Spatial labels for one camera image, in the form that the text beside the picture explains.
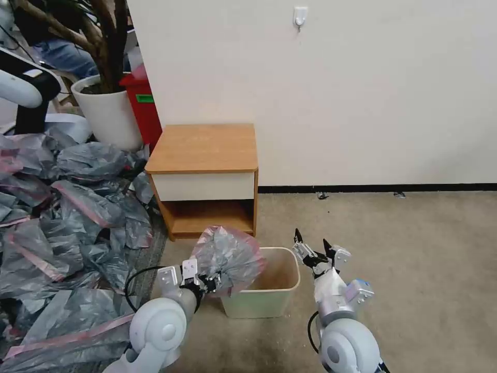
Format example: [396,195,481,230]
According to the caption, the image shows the beige plastic trash can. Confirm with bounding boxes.
[220,247,302,320]

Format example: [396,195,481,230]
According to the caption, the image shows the black baseboard strip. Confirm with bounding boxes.
[257,181,497,194]

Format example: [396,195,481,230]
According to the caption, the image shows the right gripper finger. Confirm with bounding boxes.
[321,238,338,269]
[293,228,316,269]

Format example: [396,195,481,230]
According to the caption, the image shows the white wall hook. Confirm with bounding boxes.
[293,6,310,34]

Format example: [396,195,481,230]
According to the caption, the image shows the wooden nightstand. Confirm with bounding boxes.
[144,123,260,242]

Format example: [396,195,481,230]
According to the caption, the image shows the white rolled sheet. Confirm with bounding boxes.
[45,113,91,144]

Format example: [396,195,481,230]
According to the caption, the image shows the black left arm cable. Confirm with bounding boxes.
[124,265,160,312]

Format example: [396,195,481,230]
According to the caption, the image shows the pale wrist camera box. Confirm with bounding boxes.
[333,245,353,270]
[181,259,199,282]

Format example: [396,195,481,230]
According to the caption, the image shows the person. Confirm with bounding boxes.
[23,0,100,79]

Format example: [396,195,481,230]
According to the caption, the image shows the grey floor rug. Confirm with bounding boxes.
[116,216,169,308]

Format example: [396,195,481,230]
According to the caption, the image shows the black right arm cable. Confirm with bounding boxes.
[307,312,324,353]

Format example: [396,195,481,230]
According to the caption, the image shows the red bin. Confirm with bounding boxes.
[119,63,164,147]

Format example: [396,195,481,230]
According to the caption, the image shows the white plant pot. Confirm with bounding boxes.
[70,73,145,151]

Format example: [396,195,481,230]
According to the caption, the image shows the white nightstand drawer front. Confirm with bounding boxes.
[150,172,256,203]

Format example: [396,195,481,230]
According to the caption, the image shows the grey pink-rimmed garbage bag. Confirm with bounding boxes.
[0,174,55,228]
[0,133,59,180]
[0,288,137,373]
[49,179,128,231]
[55,141,137,184]
[126,170,160,217]
[105,200,157,250]
[189,225,268,298]
[0,219,104,300]

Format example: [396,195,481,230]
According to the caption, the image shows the brown plant trunk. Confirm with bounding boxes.
[10,0,129,94]

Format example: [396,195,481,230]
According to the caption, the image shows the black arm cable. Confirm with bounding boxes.
[124,265,160,312]
[307,312,324,353]

